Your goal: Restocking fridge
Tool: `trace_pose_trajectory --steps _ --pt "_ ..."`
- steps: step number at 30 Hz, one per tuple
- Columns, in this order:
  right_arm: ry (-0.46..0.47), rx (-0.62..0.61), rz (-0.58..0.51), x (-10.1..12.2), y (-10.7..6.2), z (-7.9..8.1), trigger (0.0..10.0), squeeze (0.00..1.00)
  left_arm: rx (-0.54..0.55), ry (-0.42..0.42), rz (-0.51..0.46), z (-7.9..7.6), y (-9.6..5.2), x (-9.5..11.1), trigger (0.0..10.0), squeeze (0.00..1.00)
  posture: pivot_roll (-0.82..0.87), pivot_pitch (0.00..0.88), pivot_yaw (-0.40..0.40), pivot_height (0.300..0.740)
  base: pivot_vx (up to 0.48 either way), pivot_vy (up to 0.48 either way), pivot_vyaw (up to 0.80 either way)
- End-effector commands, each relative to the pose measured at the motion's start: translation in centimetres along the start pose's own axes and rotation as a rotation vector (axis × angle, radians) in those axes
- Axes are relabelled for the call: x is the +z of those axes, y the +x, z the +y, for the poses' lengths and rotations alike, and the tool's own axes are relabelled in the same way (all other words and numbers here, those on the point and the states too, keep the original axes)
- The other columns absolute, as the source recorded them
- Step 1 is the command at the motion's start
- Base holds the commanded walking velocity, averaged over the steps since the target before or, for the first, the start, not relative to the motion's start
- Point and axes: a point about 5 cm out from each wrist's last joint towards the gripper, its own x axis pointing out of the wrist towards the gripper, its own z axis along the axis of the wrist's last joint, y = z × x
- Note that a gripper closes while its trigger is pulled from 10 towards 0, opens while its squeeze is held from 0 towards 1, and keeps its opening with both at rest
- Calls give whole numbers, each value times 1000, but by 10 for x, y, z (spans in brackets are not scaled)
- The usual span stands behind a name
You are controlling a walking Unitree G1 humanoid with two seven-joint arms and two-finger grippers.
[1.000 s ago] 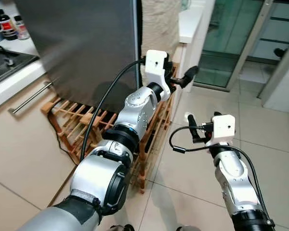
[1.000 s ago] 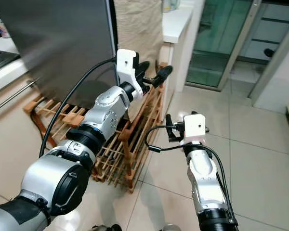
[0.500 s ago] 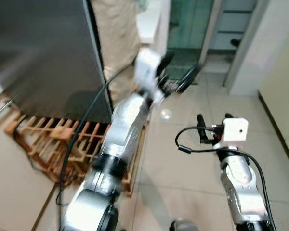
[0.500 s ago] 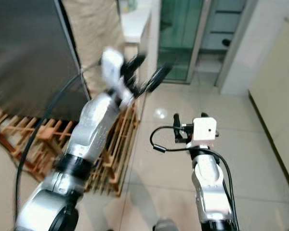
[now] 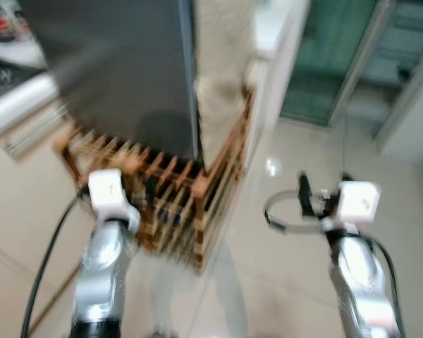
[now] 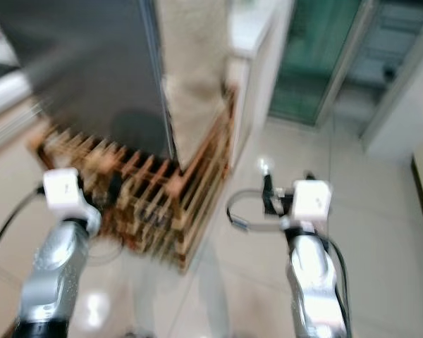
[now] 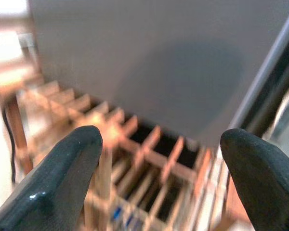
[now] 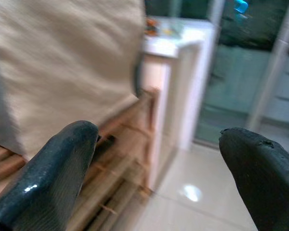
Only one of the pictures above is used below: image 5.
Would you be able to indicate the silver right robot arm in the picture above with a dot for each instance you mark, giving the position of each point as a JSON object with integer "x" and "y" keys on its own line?
{"x": 359, "y": 282}

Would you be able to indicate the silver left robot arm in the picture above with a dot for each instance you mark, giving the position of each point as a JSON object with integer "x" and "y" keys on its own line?
{"x": 102, "y": 274}

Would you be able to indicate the fridge door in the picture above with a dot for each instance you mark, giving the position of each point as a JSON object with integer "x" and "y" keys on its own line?
{"x": 120, "y": 63}

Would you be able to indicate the fridge body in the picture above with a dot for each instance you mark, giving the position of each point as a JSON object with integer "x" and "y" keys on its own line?
{"x": 225, "y": 56}

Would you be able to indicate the wooden slatted rack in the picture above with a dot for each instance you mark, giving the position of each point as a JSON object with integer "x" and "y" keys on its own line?
{"x": 197, "y": 211}

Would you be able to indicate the black round knob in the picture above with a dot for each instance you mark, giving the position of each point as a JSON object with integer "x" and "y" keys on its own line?
{"x": 403, "y": 72}

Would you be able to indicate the green glass sliding door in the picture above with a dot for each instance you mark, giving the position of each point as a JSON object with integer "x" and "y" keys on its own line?
{"x": 328, "y": 56}

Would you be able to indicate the grey panelled cabinet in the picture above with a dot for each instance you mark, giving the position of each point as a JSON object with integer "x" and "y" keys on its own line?
{"x": 409, "y": 35}

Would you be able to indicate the white kitchen counter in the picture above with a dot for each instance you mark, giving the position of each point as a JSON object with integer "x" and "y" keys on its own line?
{"x": 14, "y": 105}

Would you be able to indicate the white cabinet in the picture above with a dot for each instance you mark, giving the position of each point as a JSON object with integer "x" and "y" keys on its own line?
{"x": 275, "y": 28}

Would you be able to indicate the dark sauce bottle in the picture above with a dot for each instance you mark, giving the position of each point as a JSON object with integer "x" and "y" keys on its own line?
{"x": 1, "y": 24}

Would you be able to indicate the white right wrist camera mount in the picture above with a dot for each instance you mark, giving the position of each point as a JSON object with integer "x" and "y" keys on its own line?
{"x": 358, "y": 203}

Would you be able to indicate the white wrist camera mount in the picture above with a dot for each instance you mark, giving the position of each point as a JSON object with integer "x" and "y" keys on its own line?
{"x": 358, "y": 203}
{"x": 107, "y": 191}

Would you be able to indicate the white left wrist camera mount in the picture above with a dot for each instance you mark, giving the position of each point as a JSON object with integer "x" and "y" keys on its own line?
{"x": 107, "y": 191}

